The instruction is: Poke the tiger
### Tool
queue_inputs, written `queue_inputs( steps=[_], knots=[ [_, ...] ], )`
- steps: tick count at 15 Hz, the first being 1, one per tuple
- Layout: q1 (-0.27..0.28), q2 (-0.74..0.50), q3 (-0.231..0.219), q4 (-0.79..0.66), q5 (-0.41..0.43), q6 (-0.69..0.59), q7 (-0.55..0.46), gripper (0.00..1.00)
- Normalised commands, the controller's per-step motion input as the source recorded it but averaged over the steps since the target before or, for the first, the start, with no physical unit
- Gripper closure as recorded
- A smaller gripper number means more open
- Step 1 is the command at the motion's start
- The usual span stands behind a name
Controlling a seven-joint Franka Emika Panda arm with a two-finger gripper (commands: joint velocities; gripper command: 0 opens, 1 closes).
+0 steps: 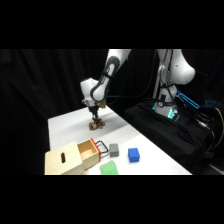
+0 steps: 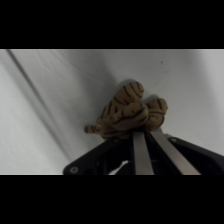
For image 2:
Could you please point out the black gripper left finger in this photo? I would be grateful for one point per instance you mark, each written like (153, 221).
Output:
(142, 156)

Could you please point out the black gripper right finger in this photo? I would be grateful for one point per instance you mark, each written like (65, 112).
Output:
(173, 156)

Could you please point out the striped tiger plush toy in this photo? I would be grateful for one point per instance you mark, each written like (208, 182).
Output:
(128, 111)

